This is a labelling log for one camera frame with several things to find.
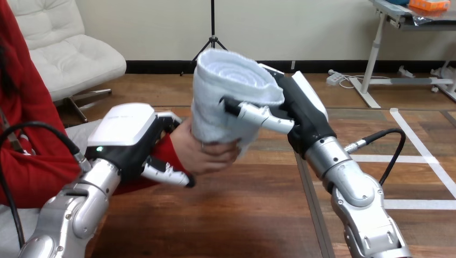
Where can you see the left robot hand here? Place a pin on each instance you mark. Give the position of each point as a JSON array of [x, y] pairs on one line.
[[121, 130]]

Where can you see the person's hand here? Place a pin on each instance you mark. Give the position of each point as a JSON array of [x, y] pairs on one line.
[[203, 153]]

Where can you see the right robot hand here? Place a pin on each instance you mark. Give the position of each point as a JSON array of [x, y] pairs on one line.
[[306, 114]]

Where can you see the white towel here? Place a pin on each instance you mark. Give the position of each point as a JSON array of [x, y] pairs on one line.
[[228, 92]]

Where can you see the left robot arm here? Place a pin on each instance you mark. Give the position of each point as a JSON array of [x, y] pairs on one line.
[[67, 210]]

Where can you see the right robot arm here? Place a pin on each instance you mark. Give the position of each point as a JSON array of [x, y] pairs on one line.
[[360, 203]]

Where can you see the person's body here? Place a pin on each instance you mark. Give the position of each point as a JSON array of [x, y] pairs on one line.
[[25, 117]]

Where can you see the white power strip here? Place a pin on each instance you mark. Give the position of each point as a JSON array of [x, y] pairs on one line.
[[335, 78]]

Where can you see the white cushioned chair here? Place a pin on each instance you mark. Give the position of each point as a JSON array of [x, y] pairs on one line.
[[67, 53]]

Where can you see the white desk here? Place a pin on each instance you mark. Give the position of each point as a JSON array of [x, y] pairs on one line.
[[402, 50]]

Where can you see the black tripod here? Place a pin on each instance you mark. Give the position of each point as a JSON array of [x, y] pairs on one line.
[[211, 35]]

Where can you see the orange thing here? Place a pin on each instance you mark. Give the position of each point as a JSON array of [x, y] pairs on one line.
[[429, 4]]

